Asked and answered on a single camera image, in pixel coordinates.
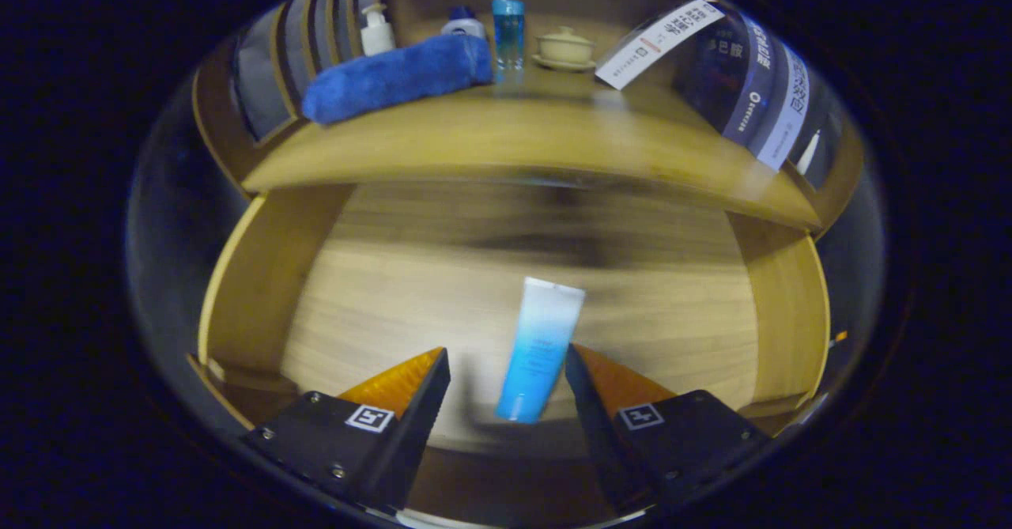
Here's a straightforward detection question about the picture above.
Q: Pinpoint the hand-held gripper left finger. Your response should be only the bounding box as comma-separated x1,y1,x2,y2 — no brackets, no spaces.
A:
241,347,451,514

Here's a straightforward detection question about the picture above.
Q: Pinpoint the white bottle with blue cap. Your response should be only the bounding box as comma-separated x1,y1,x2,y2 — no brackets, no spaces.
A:
440,6,487,40

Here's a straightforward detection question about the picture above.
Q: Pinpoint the wooden countertop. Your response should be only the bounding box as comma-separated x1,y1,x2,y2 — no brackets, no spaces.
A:
241,66,823,229

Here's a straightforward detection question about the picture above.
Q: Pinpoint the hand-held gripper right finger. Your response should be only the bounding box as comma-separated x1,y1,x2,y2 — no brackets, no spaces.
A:
565,344,772,514

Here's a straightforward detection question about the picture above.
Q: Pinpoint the lavender book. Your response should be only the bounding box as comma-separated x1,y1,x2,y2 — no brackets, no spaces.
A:
747,39,811,172

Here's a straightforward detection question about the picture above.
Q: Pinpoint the clear blue bottle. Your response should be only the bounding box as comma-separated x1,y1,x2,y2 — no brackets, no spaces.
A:
491,0,526,71

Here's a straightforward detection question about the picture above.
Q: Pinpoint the rolled blue towel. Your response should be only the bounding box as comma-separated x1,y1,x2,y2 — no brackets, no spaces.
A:
301,33,496,125

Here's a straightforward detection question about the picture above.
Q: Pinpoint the white book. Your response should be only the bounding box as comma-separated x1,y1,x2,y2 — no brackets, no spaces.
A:
595,0,726,91

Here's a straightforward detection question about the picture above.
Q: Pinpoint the white pump bottle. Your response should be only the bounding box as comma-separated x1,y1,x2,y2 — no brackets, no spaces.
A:
360,3,396,57

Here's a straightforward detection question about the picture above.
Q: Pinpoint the dark blue book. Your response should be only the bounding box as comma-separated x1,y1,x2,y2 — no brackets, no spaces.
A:
672,11,780,149

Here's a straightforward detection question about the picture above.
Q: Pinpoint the blue and white tube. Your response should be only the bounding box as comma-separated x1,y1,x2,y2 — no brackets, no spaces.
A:
495,277,587,424

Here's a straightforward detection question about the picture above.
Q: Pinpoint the beige lidded teacup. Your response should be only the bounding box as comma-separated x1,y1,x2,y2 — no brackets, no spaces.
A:
531,26,598,72

